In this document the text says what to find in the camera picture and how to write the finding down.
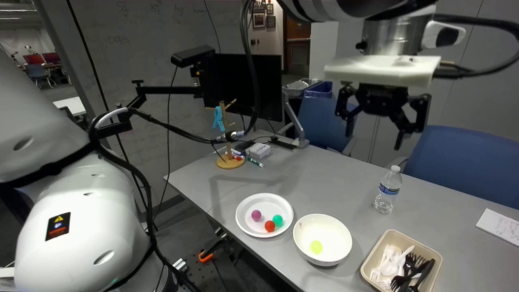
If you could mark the brown door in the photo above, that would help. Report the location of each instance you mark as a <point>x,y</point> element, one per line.
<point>298,49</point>

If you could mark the red chair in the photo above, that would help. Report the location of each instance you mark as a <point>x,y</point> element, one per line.
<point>33,59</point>

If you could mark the green ball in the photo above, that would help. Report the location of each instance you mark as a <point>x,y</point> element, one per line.
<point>278,220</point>

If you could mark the blue bin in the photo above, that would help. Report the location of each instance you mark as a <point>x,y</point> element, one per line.
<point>319,90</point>

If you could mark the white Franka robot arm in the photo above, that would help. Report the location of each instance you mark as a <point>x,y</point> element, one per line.
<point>82,228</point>

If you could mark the small white box device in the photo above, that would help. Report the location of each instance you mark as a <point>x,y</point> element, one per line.
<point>259,152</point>

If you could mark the white paper sheet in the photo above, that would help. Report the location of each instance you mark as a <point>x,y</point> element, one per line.
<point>500,228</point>

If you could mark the black plastic cutlery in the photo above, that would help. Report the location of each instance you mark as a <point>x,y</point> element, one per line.
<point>416,270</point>

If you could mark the grey metal cabinet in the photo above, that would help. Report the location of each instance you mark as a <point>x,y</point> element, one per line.
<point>487,103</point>

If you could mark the white plastic cutlery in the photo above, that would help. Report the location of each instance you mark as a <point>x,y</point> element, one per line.
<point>387,265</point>

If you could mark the blue figurine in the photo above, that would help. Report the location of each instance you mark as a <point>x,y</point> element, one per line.
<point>218,119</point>

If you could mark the clear plastic water bottle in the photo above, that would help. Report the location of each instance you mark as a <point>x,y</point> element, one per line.
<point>388,192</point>

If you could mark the black monitor panel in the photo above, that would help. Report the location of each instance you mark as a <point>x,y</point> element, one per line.
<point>237,87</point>

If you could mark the purple ball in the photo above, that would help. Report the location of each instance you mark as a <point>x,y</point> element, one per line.
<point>257,215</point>

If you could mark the yellow ball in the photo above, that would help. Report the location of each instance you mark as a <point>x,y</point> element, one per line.
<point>317,247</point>

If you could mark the beige cutlery tray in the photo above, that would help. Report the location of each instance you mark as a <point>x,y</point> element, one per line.
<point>379,249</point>

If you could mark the black stereo camera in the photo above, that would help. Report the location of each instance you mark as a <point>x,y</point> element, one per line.
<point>192,56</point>

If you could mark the orange round disc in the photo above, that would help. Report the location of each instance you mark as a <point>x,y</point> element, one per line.
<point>229,163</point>

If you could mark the shallow white plastic bowl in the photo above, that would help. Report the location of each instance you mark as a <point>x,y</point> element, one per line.
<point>246,225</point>

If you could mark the orange ball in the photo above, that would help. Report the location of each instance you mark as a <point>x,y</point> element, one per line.
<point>270,226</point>

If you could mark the grey metal bracket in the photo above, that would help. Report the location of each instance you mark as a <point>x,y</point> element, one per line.
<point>296,130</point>

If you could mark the deep white plastic bowl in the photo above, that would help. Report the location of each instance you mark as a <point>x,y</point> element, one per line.
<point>335,238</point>

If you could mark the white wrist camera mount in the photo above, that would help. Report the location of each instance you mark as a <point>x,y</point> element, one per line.
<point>379,69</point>

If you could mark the orange black clamp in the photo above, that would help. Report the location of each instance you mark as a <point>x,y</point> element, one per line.
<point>208,254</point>

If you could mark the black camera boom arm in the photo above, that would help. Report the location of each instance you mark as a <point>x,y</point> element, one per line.
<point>163,90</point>

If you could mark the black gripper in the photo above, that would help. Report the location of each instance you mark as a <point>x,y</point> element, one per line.
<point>382,98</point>

